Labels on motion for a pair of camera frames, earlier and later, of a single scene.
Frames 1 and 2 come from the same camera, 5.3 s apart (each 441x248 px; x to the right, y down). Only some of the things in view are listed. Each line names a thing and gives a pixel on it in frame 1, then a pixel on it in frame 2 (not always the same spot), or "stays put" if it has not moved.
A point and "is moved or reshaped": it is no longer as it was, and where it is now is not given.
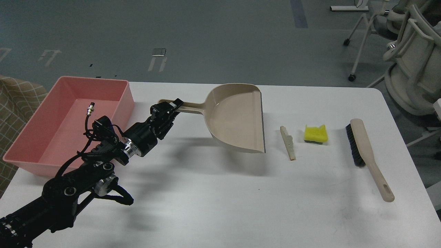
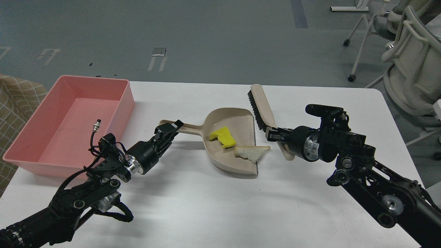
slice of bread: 288,140 is moved or reshaped
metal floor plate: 159,52 stays put
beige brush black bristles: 363,154 is moved or reshaped
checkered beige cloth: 20,100 stays put
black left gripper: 144,135 to 142,157
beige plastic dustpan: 234,113 to 222,129
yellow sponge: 316,134 is moved or reshaped
